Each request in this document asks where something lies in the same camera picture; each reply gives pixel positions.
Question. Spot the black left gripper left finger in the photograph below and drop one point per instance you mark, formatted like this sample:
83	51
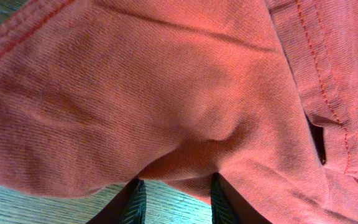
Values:
127	207

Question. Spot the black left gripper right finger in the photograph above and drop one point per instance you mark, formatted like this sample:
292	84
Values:
229	207

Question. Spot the orange printed t-shirt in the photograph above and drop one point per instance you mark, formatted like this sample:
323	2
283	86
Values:
265	93

